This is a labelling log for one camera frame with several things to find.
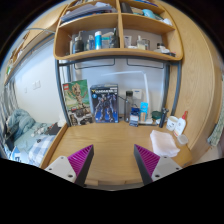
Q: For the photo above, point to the pale pink towel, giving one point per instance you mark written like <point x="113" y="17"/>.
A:
<point x="164" y="144"/>

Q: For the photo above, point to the white red-pump lotion bottle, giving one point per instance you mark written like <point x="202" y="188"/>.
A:
<point x="180" y="126"/>

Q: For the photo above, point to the white mug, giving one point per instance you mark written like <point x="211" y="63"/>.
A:
<point x="172" y="123"/>

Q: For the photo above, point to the white desk lamp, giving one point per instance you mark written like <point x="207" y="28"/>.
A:
<point x="146" y="86"/>

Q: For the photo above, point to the white wall switch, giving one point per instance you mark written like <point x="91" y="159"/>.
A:
<point x="36" y="84"/>

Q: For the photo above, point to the blue-green bedding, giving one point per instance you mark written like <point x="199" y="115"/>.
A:
<point x="23" y="133"/>

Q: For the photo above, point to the dark green bowl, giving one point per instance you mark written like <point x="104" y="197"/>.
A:
<point x="156" y="115"/>

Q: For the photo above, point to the blue robot model kit box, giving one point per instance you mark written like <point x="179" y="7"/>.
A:
<point x="104" y="103"/>

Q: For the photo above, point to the green patterned hanging cloth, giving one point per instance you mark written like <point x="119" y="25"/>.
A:
<point x="218" y="130"/>

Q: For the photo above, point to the light blue packet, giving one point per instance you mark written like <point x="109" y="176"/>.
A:
<point x="143" y="111"/>

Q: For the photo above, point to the wooden shelf unit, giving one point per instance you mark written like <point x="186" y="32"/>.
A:
<point x="118" y="53"/>

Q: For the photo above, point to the grey metal desk frame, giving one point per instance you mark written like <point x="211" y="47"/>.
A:
<point x="59" y="86"/>

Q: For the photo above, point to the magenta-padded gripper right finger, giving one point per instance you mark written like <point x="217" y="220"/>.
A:
<point x="166" y="166"/>

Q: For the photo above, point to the dark blue carton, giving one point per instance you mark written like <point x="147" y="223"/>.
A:
<point x="134" y="118"/>

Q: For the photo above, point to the clear plastic container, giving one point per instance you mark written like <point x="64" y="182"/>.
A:
<point x="182" y="139"/>

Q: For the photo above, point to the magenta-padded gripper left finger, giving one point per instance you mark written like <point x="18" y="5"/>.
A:
<point x="60" y="168"/>

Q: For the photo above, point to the green tree figure toy box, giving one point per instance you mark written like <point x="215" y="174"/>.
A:
<point x="76" y="100"/>

